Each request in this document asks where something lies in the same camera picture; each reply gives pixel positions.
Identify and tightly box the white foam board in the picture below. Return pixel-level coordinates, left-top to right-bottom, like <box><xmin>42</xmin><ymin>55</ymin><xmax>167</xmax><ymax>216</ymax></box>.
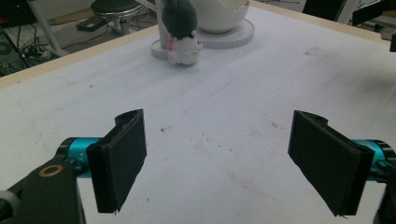
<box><xmin>0</xmin><ymin>6</ymin><xmax>396</xmax><ymax>224</ymax></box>

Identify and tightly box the black flat box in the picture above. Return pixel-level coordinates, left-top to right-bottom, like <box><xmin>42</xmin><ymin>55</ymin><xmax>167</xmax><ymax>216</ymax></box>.
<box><xmin>75</xmin><ymin>16</ymin><xmax>109</xmax><ymax>33</ymax></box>

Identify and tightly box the bundle of floor cables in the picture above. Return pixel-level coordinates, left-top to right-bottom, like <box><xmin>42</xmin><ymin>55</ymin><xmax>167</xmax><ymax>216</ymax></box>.
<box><xmin>17</xmin><ymin>24</ymin><xmax>110</xmax><ymax>61</ymax></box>

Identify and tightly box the wooden table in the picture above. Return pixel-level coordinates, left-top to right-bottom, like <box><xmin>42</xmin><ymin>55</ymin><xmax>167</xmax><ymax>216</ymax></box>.
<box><xmin>0</xmin><ymin>0</ymin><xmax>396</xmax><ymax>91</ymax></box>

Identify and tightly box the white metal stand leg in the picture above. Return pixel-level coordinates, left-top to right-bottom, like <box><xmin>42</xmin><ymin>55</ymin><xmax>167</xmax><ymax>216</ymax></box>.
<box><xmin>27</xmin><ymin>0</ymin><xmax>71</xmax><ymax>58</ymax></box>

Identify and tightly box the black computer tower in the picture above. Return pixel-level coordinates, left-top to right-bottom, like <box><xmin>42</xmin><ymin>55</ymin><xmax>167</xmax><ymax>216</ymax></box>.
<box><xmin>0</xmin><ymin>27</ymin><xmax>24</xmax><ymax>77</ymax></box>

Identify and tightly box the white tree-shaped stand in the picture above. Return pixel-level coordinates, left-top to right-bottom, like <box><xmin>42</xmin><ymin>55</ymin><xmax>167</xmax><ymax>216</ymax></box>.
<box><xmin>150</xmin><ymin>0</ymin><xmax>256</xmax><ymax>61</ymax></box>

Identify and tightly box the black metal frame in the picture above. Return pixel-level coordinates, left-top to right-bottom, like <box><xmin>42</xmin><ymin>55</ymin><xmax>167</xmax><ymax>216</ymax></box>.
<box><xmin>302</xmin><ymin>0</ymin><xmax>396</xmax><ymax>26</ymax></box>

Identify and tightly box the black round stool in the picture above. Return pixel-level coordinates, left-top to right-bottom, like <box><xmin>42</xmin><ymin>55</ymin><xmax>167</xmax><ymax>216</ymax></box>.
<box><xmin>90</xmin><ymin>0</ymin><xmax>148</xmax><ymax>35</ymax></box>

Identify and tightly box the white eggshell-shaped bowl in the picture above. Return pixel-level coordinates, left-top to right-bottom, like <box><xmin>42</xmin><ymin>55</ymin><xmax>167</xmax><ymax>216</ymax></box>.
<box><xmin>190</xmin><ymin>0</ymin><xmax>251</xmax><ymax>35</ymax></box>

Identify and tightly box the grey and white plush toy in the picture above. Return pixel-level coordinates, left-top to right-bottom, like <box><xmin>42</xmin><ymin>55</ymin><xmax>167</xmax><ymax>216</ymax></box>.
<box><xmin>161</xmin><ymin>0</ymin><xmax>204</xmax><ymax>66</ymax></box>

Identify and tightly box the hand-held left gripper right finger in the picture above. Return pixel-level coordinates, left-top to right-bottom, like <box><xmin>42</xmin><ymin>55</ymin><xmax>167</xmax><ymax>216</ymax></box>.
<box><xmin>288</xmin><ymin>109</ymin><xmax>390</xmax><ymax>217</ymax></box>

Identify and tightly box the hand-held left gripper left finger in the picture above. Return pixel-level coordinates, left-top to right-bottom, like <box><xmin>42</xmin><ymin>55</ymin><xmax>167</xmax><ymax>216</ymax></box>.
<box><xmin>66</xmin><ymin>108</ymin><xmax>148</xmax><ymax>216</ymax></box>

